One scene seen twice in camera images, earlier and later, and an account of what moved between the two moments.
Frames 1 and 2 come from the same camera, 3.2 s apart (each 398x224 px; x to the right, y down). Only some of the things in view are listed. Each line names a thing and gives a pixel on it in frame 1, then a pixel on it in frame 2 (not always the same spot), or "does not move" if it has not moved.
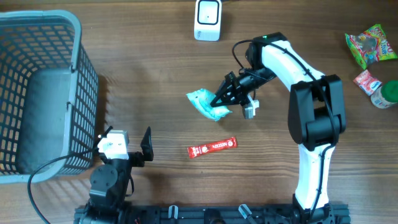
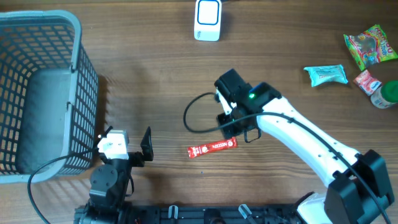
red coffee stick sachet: [196, 150] does not move
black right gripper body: [250, 78] → [232, 124]
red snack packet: [367, 83] does not move
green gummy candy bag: [370, 46] does not move
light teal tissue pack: [202, 99] → [319, 74]
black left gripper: [137, 159] does not move
